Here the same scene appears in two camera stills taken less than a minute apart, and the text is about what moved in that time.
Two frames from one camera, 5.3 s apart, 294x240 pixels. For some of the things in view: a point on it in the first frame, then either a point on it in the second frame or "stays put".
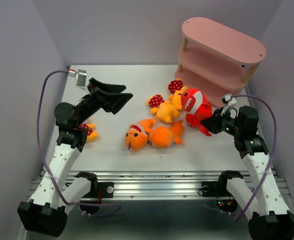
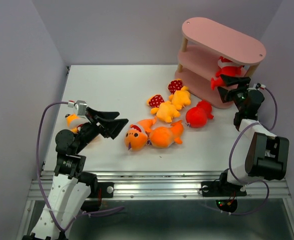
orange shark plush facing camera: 136,137 stays put
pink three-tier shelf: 215,61 stays put
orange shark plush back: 163,136 stays put
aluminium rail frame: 153,185 stays put
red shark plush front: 195,104 → 226,67
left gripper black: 109,101 → 111,127
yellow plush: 176,87 stays put
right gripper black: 212,123 → 224,93
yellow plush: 164,109 stays put
